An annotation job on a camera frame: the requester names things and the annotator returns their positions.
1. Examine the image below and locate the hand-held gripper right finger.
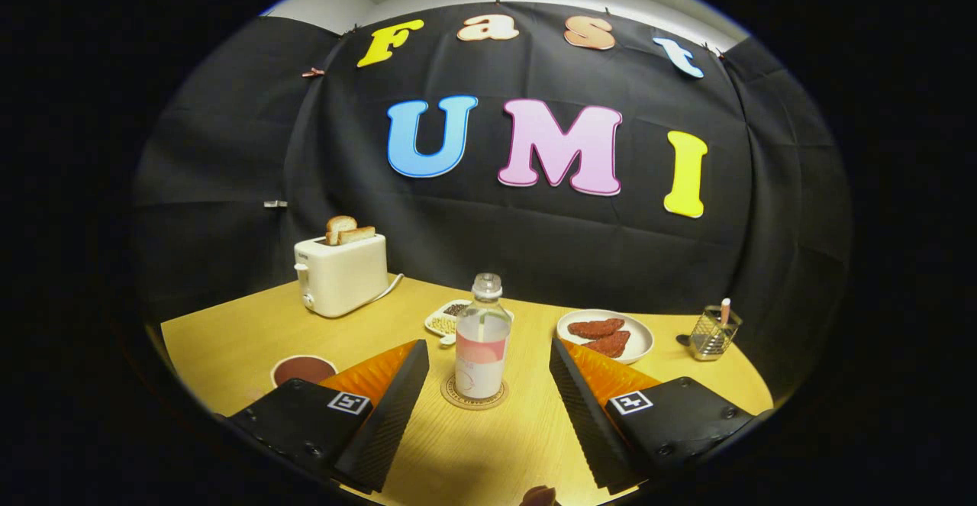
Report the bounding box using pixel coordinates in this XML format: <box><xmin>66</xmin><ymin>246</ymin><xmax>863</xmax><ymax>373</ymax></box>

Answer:
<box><xmin>549</xmin><ymin>337</ymin><xmax>772</xmax><ymax>493</ymax></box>

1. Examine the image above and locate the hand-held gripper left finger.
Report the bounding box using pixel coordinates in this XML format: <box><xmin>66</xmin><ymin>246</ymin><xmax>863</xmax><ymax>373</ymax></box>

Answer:
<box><xmin>227</xmin><ymin>339</ymin><xmax>430</xmax><ymax>494</ymax></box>

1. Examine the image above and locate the round cork coaster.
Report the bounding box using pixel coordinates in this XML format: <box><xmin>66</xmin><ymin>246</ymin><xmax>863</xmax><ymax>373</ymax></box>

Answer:
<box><xmin>440</xmin><ymin>372</ymin><xmax>510</xmax><ymax>411</ymax></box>

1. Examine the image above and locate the white cup with wooden handle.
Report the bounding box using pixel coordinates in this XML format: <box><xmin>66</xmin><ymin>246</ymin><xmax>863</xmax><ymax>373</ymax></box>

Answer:
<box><xmin>270</xmin><ymin>354</ymin><xmax>339</xmax><ymax>389</ymax></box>

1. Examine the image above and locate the clear juice bottle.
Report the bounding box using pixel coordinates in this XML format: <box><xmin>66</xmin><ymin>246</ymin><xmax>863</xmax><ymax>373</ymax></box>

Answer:
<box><xmin>455</xmin><ymin>272</ymin><xmax>513</xmax><ymax>399</ymax></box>

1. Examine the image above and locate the brown meat patty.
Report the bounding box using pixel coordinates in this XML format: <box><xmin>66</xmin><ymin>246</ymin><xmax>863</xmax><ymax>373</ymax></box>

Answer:
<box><xmin>584</xmin><ymin>330</ymin><xmax>631</xmax><ymax>359</ymax></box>
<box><xmin>567</xmin><ymin>318</ymin><xmax>626</xmax><ymax>340</ymax></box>

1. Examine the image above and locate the white round plate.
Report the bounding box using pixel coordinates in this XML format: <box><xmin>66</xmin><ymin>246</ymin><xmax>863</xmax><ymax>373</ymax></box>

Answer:
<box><xmin>556</xmin><ymin>308</ymin><xmax>655</xmax><ymax>365</ymax></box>

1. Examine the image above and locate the white divided snack dish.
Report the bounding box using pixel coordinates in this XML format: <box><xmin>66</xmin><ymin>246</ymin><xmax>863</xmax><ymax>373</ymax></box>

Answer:
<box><xmin>424</xmin><ymin>298</ymin><xmax>514</xmax><ymax>346</ymax></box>

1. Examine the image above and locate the white toaster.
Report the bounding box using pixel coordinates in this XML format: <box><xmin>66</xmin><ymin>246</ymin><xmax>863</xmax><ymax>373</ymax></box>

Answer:
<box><xmin>294</xmin><ymin>233</ymin><xmax>390</xmax><ymax>319</ymax></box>

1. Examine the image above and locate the wooden table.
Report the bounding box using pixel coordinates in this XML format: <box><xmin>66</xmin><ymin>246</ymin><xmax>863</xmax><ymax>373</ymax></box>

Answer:
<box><xmin>145</xmin><ymin>273</ymin><xmax>775</xmax><ymax>506</ymax></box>

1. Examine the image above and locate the white toaster cable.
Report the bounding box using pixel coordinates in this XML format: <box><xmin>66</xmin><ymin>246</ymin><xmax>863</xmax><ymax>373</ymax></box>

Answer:
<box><xmin>366</xmin><ymin>273</ymin><xmax>404</xmax><ymax>306</ymax></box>

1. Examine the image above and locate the metal wire utensil holder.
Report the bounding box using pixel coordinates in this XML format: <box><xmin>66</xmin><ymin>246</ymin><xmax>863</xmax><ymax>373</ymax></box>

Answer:
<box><xmin>688</xmin><ymin>305</ymin><xmax>743</xmax><ymax>362</ymax></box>

